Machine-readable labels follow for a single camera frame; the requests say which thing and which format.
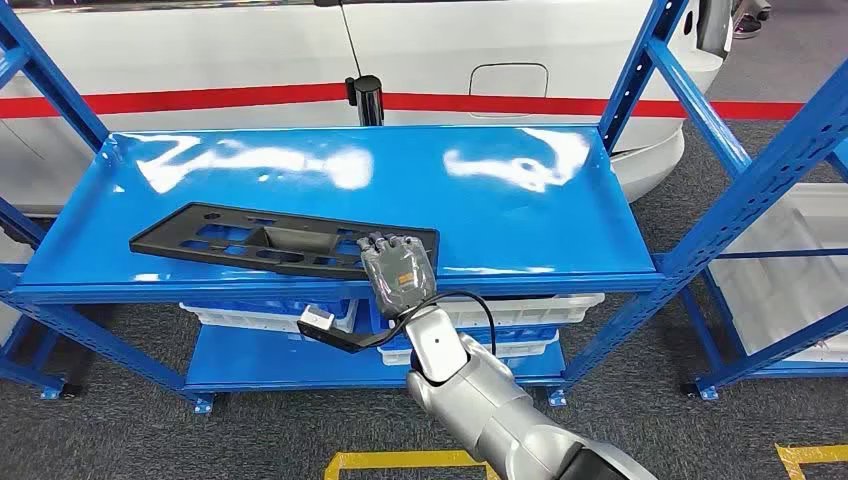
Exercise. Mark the white car body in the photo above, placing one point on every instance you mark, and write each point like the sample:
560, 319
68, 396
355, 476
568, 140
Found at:
199, 46

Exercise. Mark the black plastic car part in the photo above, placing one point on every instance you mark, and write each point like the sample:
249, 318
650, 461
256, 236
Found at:
162, 240

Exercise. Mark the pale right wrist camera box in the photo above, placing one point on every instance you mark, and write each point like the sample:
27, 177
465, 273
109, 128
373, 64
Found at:
318, 316

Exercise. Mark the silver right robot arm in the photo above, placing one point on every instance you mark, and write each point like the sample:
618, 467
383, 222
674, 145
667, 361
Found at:
490, 404

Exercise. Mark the blue steel shelf rack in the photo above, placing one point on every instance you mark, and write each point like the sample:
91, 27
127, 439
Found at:
33, 381
762, 363
397, 199

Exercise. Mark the blue plastic crate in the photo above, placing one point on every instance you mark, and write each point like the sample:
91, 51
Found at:
265, 307
517, 336

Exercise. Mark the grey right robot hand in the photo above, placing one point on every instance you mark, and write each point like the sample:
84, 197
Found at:
397, 272

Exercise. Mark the yellow floor tape square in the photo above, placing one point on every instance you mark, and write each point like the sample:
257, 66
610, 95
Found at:
397, 458
815, 454

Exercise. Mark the person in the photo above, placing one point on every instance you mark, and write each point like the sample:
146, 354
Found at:
748, 25

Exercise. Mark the black barrier post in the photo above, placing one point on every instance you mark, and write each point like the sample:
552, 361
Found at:
368, 99

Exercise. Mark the red barrier belt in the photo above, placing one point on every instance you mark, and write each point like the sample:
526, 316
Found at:
530, 104
166, 100

